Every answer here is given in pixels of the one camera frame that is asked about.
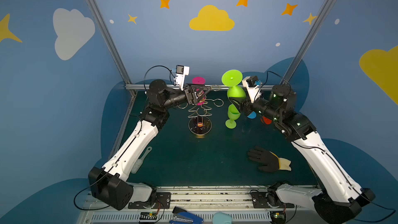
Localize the green wine glass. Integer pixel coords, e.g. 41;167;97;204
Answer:
225;104;240;129
221;69;246;110

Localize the gold wire wine glass rack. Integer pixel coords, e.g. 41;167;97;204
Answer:
178;96;224;139

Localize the small right circuit board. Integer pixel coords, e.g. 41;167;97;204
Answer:
270;212;287;224

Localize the grey white brush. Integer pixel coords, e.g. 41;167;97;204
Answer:
131;146;152;174

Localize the aluminium frame post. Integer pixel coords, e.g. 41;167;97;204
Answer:
280;0;337;85
85;0;131;84

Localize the red wine glass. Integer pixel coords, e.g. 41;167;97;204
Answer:
260;116;272;125

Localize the blue wine glass front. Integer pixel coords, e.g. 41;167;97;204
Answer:
247;112;257;119

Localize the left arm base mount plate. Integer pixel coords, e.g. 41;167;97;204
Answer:
127;192;171;209

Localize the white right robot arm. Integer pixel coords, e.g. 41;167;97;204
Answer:
229;85;375;224

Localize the black work glove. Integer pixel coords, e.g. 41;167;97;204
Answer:
247;146;292;173

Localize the light teal plastic object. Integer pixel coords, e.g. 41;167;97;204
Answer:
212;212;233;224

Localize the aluminium right frame post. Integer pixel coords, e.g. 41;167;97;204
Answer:
280;0;337;85

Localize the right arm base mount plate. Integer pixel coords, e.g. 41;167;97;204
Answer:
249;190;295;209

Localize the pink wine glass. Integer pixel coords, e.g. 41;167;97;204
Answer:
192;77;206;106

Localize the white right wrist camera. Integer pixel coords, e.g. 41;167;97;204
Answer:
242;76;262;103

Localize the aluminium back frame rail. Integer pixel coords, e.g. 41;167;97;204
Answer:
125;84;274;91

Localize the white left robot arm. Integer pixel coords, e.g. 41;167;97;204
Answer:
88;79;211;210

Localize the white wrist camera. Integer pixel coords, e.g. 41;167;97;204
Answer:
174;65;190;91
242;76;262;103

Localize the small green circuit board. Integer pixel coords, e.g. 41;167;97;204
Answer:
138;212;158;223

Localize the aluminium left frame post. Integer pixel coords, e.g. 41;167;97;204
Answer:
85;0;131;84

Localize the blue stapler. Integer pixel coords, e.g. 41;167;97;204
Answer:
169;206;204;224

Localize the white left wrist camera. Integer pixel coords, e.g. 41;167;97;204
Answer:
174;65;190;91

